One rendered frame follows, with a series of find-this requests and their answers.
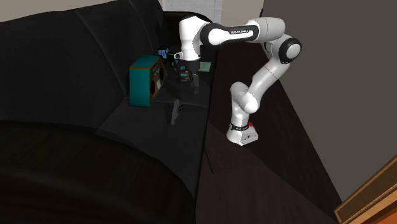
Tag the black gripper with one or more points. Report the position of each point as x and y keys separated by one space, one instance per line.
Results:
x=191 y=66

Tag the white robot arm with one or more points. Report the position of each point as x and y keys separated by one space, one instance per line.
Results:
x=266 y=74

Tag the dark patterned cup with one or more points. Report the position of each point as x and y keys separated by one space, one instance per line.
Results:
x=181 y=72

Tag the teal flat book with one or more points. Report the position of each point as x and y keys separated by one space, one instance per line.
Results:
x=205 y=66

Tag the black and blue cube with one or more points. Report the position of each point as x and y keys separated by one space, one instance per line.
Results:
x=163 y=52

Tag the teal and brown radio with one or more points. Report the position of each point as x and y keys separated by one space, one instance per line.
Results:
x=141 y=85

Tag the dark maroon robot stand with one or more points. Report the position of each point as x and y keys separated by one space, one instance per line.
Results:
x=266 y=173

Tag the black sofa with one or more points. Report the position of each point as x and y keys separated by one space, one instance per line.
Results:
x=62 y=93

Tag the brown wooden furniture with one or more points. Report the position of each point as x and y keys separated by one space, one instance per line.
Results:
x=370 y=201

